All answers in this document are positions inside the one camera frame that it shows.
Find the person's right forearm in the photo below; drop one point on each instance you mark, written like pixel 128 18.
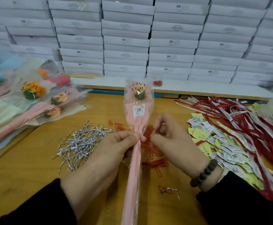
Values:
pixel 240 201

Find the small bag of red clips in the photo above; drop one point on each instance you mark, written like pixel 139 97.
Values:
pixel 158 83

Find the pile of silver twist ties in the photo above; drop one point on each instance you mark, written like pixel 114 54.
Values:
pixel 80 143

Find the pile of yellow white tags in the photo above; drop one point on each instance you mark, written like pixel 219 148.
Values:
pixel 225 147

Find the person's left forearm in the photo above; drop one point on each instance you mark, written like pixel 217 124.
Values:
pixel 38 208

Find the pile of orange paper clips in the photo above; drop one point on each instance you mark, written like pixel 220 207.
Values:
pixel 150 147

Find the pink orange flower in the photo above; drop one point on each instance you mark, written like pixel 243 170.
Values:
pixel 137 112

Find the single red ribbon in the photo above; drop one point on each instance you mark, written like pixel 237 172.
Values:
pixel 157 162

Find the wooden sticks bundle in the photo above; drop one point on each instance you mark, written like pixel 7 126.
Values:
pixel 85 76

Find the person's right hand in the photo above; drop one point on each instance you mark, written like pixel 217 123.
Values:
pixel 181 143

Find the pile of red ribbons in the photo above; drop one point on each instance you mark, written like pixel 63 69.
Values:
pixel 249 121

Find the long white board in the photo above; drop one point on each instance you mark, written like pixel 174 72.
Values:
pixel 211 87

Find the pile of flowers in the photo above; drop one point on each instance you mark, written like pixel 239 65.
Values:
pixel 14 112

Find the wall of stacked white boxes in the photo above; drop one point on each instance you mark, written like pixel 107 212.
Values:
pixel 127 35

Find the person's left hand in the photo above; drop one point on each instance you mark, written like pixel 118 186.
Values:
pixel 103 161

